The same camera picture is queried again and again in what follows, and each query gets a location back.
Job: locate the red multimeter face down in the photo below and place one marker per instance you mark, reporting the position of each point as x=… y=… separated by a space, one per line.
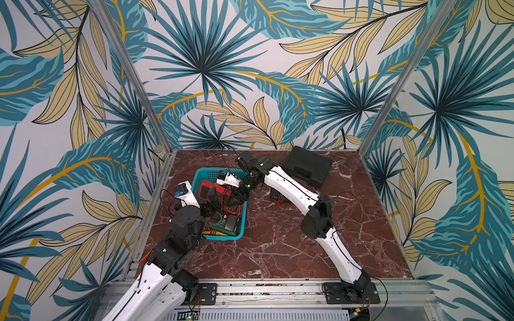
x=206 y=187

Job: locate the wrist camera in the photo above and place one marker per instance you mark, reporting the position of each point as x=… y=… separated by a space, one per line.
x=226 y=178
x=184 y=194

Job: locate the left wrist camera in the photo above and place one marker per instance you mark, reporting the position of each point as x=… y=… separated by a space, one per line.
x=184 y=194

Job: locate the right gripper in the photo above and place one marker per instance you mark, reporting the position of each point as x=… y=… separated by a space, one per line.
x=237 y=192

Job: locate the orange handled pliers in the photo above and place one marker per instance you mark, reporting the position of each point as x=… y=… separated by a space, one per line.
x=145 y=257

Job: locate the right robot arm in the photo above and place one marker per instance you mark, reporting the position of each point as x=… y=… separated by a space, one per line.
x=317 y=210

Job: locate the teal plastic basket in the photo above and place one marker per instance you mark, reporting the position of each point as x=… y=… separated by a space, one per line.
x=211 y=175

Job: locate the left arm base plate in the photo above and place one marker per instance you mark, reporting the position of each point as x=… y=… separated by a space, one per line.
x=202 y=293

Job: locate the green multimeter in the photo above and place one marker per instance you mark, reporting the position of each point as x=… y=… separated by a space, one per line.
x=226 y=224

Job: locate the red grey multimeter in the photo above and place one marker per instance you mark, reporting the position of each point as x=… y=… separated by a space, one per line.
x=233 y=209

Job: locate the black plastic tool case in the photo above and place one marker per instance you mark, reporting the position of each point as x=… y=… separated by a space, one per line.
x=308 y=166

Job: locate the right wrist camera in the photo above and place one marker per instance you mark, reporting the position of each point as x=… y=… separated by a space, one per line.
x=226 y=178

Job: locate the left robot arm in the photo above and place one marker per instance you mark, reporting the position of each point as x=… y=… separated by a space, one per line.
x=164 y=284

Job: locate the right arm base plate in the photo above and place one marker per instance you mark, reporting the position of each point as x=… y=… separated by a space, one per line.
x=340 y=293

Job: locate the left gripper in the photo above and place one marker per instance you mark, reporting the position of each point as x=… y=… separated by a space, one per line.
x=215 y=200

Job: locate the aluminium front rail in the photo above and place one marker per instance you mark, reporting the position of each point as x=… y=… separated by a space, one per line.
x=307 y=293

